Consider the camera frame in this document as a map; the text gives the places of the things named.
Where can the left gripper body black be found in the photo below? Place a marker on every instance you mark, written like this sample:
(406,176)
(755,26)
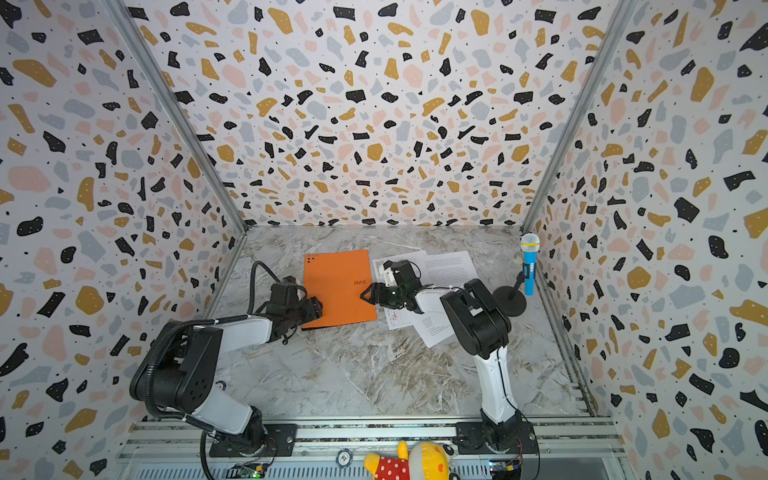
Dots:
(293,315)

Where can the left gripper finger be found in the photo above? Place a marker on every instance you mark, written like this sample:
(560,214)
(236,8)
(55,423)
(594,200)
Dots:
(310,309)
(290,326)

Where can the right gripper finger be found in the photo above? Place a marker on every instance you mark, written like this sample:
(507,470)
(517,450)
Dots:
(397,302)
(375,294)

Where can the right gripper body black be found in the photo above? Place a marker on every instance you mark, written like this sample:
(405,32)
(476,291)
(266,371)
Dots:
(381,293)

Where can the printed paper sheet with diagram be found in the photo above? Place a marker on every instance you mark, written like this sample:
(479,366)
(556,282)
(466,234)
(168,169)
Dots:
(399,319)

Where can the orange folder black inside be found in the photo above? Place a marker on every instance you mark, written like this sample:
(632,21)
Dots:
(337,280)

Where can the printed paper sheet top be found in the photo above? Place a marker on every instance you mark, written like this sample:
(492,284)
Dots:
(448,269)

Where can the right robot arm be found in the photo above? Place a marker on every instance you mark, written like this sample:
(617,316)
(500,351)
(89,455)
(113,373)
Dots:
(482,330)

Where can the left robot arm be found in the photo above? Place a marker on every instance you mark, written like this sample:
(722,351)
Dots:
(176,378)

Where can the blue toy microphone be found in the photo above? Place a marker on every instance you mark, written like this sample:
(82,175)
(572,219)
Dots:
(530,245)

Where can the yellow red plush toy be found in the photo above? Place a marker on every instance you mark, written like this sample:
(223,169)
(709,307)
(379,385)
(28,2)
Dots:
(424,461)

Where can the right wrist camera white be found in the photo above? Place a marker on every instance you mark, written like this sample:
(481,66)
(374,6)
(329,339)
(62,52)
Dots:
(395,273)

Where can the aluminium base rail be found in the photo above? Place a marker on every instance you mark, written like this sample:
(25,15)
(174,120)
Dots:
(335,447)

